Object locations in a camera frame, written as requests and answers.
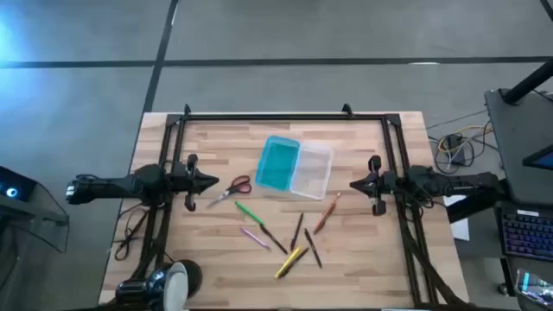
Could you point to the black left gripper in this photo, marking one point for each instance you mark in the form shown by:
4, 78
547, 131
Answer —
178, 180

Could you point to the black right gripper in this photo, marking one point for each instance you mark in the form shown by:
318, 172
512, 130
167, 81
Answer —
392, 182

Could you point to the orange pencil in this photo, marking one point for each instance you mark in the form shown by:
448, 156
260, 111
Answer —
327, 213

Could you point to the green pen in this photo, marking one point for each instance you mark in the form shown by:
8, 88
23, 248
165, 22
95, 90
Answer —
248, 212

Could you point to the purple pen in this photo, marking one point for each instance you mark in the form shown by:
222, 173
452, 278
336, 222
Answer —
255, 238

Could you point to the clear supply box teal lid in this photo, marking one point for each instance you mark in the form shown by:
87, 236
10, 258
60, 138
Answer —
276, 162

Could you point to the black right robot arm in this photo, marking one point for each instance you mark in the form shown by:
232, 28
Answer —
453, 181

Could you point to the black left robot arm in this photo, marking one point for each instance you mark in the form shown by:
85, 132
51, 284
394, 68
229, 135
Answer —
108, 188

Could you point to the black pen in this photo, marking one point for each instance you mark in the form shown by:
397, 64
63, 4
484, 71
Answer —
296, 232
274, 239
313, 248
302, 254

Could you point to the black power adapter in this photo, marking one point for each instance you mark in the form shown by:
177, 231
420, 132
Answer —
454, 149

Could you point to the white paper sheet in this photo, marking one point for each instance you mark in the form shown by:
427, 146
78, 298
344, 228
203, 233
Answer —
460, 224

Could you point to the black desk leg bar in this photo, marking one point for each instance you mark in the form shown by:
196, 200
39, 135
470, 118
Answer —
475, 207

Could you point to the black lamp white head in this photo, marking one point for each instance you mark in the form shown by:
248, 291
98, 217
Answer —
173, 285

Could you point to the yellow pen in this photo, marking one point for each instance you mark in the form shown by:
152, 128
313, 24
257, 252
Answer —
287, 262

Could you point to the black side desk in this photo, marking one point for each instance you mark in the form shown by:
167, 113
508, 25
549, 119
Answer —
514, 142

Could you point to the backlit black keyboard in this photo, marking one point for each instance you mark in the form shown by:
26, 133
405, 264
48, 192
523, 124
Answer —
527, 235

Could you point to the dark grey side cart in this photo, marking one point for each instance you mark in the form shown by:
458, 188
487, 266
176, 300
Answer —
39, 229

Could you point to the tablet with blue screen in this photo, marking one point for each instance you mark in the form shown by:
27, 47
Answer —
542, 160

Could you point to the black device blue light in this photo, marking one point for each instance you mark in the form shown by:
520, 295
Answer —
15, 185

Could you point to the black pole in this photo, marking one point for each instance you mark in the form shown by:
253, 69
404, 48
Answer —
529, 82

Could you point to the shiny phone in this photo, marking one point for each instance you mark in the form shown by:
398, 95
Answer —
535, 287

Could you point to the black aluminium table frame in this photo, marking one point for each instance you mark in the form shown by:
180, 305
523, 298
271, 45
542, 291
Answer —
281, 116

